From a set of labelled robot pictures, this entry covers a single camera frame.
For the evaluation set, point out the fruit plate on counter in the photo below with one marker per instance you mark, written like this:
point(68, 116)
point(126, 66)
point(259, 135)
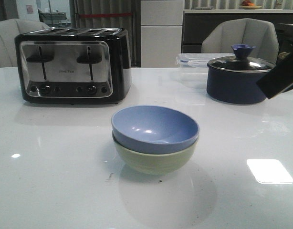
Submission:
point(249, 5)

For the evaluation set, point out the glass pot lid blue knob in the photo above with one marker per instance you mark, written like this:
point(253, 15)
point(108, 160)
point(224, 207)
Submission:
point(241, 61)

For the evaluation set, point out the black four-slot toaster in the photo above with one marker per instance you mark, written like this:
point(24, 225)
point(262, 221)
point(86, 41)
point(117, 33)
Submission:
point(74, 66)

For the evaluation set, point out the blue bowl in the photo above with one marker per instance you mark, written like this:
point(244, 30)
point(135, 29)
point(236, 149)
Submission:
point(154, 129)

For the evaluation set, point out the clear plastic food container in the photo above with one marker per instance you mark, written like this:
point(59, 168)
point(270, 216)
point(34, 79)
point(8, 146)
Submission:
point(193, 68)

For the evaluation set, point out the grey chair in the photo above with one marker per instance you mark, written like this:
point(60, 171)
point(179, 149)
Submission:
point(9, 29)
point(253, 32)

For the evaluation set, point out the white cabinet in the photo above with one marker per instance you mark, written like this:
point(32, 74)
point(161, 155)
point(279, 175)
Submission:
point(161, 32)

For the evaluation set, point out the grey chair left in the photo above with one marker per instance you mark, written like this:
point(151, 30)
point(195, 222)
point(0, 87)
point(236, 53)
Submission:
point(9, 29)

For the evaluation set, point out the dark blue saucepan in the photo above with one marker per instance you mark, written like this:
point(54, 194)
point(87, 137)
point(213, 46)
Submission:
point(235, 86)

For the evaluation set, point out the green bowl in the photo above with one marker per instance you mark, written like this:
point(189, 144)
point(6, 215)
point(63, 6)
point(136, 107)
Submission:
point(154, 164)

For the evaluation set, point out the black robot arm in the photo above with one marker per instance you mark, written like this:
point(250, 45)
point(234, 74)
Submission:
point(280, 78)

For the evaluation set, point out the grey chair right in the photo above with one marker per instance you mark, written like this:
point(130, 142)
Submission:
point(253, 32)

